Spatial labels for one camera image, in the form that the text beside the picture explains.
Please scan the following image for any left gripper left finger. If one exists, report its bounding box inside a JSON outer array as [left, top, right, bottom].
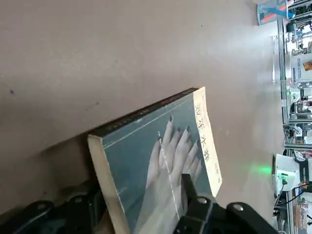
[[0, 179, 115, 234]]

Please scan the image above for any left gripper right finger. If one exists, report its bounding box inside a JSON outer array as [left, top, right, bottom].
[[174, 173, 280, 234]]

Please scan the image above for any clear plastic pen cup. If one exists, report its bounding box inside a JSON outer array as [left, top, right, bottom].
[[257, 0, 297, 26]]

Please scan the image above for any blue pen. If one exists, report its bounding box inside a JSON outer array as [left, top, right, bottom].
[[267, 6, 296, 20]]

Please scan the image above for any white book with blue print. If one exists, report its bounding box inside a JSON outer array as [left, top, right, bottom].
[[291, 52, 312, 83]]

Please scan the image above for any dark book with hands cover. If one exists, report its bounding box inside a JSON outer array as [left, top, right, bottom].
[[87, 86, 223, 234]]

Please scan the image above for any orange pen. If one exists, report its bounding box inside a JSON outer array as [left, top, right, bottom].
[[262, 6, 287, 22]]

